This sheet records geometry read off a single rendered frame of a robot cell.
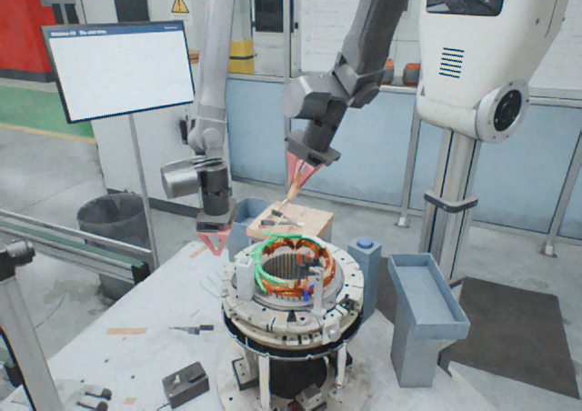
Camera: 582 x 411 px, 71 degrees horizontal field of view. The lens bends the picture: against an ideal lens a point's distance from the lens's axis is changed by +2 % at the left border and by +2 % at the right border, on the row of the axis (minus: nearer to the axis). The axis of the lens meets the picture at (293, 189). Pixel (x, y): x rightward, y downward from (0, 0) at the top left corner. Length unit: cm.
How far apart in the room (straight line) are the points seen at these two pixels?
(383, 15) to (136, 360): 104
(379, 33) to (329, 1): 242
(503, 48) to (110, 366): 120
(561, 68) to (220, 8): 238
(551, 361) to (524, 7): 194
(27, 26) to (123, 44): 274
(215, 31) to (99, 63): 92
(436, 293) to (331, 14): 232
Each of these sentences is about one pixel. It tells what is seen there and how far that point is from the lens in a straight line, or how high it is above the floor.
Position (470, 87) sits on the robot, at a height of 148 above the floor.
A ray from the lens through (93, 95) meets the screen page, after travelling 172.
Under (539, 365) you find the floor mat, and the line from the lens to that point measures 251.
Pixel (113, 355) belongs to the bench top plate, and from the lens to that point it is 130.
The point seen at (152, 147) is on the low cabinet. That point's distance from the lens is 339.
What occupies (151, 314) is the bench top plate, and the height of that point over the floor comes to 78.
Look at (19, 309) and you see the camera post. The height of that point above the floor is 130.
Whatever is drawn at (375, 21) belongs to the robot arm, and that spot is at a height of 164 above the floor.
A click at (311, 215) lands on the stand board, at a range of 124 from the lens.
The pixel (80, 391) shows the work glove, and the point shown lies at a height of 80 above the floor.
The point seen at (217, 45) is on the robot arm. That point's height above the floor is 158.
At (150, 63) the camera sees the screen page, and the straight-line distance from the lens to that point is 179.
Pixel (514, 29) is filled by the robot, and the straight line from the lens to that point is 96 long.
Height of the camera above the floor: 168
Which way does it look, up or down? 26 degrees down
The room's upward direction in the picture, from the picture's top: straight up
